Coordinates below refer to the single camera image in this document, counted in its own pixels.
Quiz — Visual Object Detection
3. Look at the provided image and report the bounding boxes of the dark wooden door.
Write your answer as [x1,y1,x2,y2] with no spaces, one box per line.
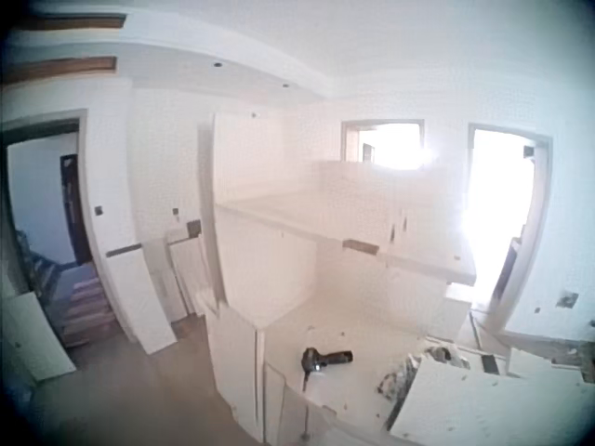
[59,153,94,268]

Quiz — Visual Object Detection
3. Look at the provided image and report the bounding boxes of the crumpled plastic wrapping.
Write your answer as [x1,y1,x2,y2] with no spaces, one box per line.
[376,346,470,400]

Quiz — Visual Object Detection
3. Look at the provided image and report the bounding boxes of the black cordless drill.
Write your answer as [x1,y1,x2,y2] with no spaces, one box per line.
[300,346,355,392]

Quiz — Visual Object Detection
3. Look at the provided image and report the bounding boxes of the white loose board panel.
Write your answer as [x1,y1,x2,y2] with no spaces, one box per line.
[0,291,78,383]

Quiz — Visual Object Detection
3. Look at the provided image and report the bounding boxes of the white cabinet carcass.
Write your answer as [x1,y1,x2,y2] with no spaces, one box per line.
[204,296,447,445]

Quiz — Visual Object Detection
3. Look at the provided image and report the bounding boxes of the window opening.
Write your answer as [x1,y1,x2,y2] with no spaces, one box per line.
[341,119,426,168]

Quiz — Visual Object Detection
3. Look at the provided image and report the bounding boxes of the wooden staircase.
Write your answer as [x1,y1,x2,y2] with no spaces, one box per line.
[59,276,117,349]

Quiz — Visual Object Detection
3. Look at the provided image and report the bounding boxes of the white narrow leaning panels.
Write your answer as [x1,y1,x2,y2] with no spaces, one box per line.
[142,227,205,324]

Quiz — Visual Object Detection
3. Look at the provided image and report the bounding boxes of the white tall cabinet unit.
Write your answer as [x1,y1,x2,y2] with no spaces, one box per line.
[198,111,479,326]

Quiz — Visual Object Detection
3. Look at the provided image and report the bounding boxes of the brown wooden ceiling strip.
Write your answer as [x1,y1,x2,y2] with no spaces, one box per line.
[4,56,117,85]
[18,13,127,33]

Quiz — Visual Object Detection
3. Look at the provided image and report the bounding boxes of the white panel with holes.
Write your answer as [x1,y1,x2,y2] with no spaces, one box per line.
[389,356,595,446]

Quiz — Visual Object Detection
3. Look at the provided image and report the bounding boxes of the stack of white boards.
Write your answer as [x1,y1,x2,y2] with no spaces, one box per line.
[469,310,589,380]

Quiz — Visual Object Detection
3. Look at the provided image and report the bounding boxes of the balcony doorway frame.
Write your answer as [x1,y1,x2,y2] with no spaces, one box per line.
[457,122,554,334]

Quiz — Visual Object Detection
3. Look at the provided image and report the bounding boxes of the white leaning board panel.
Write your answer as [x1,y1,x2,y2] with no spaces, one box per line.
[105,243,179,357]

